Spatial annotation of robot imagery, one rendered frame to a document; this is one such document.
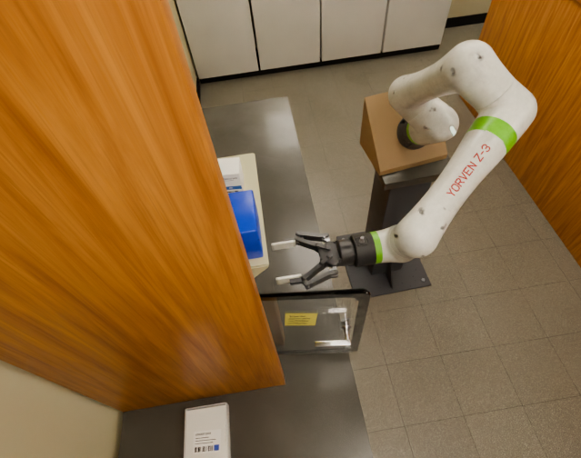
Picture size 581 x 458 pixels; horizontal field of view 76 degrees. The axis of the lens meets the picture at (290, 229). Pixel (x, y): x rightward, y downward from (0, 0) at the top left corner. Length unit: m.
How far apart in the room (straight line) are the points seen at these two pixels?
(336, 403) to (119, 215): 0.90
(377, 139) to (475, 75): 0.64
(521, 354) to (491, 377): 0.23
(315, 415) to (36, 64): 1.06
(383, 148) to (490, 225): 1.40
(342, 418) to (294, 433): 0.14
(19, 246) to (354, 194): 2.47
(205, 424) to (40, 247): 0.79
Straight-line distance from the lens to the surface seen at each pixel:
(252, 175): 0.86
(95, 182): 0.42
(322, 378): 1.21
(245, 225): 0.65
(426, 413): 2.21
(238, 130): 1.91
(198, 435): 1.19
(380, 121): 1.65
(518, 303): 2.60
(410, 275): 2.46
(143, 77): 0.34
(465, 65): 1.08
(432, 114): 1.46
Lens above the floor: 2.11
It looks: 54 degrees down
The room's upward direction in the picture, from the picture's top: 7 degrees counter-clockwise
